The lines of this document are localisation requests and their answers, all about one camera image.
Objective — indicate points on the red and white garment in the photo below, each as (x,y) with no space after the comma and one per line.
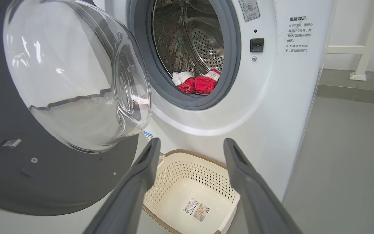
(186,86)
(205,85)

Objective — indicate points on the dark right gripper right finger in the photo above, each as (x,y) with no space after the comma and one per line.
(255,201)

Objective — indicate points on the grey caution sticker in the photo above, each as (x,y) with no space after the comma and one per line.
(249,9)

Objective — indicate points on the white metal railing frame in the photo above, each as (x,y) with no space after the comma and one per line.
(364,48)

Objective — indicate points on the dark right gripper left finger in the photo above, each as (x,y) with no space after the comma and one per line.
(131,195)

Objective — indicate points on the white product label sticker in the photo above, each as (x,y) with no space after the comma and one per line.
(196,210)

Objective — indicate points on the black round glass washer door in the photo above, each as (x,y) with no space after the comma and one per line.
(60,182)

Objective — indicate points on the black warning text label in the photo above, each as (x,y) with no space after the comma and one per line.
(299,34)

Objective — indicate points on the black door lock slot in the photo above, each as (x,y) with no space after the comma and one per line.
(256,45)

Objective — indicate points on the cream perforated laundry basket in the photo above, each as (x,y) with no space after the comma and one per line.
(180,188)

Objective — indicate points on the blue energy label sticker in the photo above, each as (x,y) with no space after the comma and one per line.
(147,135)

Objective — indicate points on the white front-load washing machine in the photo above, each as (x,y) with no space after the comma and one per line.
(261,97)

